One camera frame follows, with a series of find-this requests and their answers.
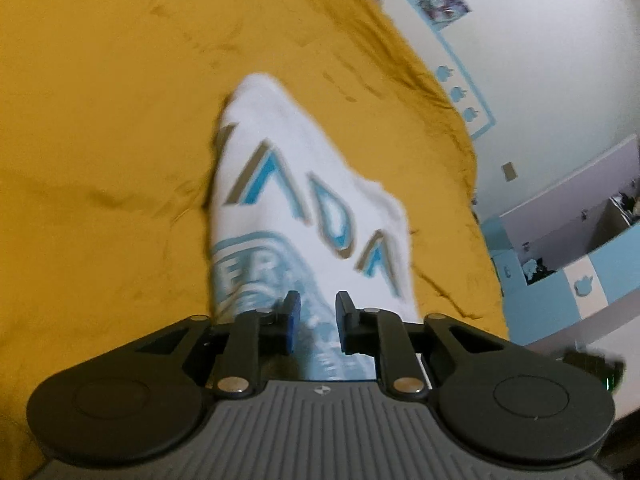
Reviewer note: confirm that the mustard yellow blanket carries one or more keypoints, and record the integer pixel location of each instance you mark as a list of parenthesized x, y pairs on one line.
[(100, 110)]

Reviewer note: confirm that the white printed t-shirt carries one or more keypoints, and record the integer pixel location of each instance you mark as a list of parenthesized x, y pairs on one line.
[(260, 105)]

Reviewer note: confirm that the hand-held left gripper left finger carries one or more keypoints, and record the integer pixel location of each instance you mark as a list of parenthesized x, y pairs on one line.
[(291, 330)]

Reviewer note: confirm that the wall socket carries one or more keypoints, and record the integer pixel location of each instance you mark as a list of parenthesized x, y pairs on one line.
[(509, 171)]

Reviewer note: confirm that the blue bordered wall panel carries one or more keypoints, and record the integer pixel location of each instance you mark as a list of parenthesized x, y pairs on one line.
[(425, 50)]

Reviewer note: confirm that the blue apple wall sticker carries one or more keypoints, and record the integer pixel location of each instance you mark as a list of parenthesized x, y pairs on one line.
[(470, 113), (445, 71), (456, 92)]

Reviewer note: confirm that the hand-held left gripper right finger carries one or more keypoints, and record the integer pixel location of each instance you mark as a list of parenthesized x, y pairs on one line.
[(344, 325)]

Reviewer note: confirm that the blue and white cabinet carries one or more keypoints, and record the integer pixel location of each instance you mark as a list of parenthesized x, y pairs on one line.
[(540, 310)]

